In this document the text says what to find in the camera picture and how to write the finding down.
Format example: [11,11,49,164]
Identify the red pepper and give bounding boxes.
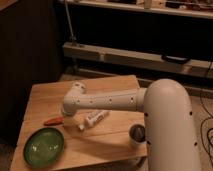
[44,117,63,126]

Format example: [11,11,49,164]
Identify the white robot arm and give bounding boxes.
[61,79,202,171]

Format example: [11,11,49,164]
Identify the green ceramic bowl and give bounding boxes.
[23,127,64,169]

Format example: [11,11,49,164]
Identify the white toothpaste tube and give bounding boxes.
[78,110,109,131]

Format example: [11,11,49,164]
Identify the wooden table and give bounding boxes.
[10,81,147,171]

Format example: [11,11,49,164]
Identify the long wooden shelf unit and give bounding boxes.
[63,42,210,77]

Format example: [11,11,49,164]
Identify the white cup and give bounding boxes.
[129,124,145,148]

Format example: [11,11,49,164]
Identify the metal pole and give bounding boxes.
[64,0,77,46]

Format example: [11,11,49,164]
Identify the black device on shelf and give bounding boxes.
[161,55,191,64]

